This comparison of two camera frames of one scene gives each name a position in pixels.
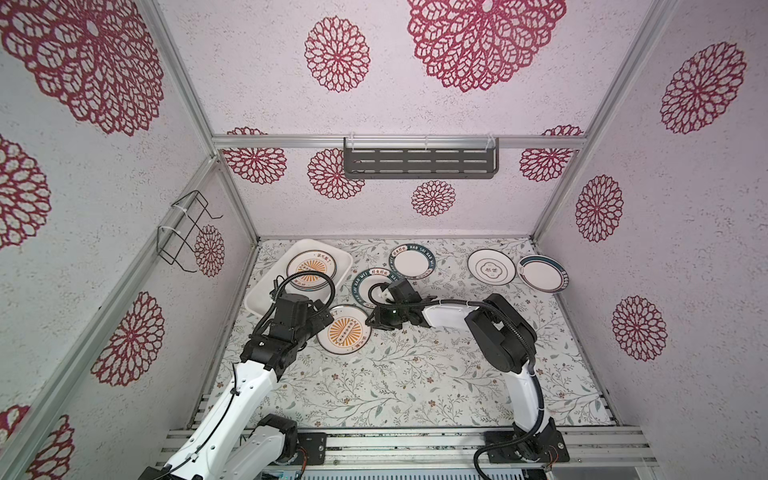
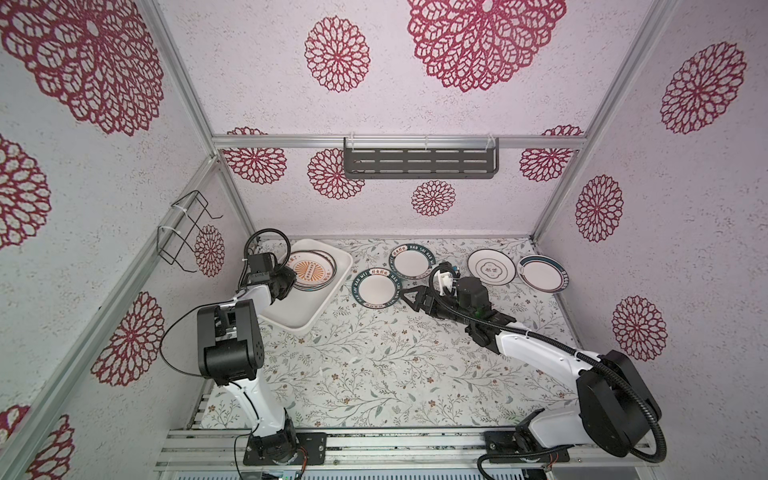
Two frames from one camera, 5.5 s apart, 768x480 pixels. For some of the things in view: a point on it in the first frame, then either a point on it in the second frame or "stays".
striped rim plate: (543, 274) stays
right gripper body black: (390, 317) -> (438, 312)
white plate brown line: (491, 266) stays
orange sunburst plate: (348, 333) -> (314, 269)
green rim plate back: (412, 261) stays
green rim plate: (365, 279) stays
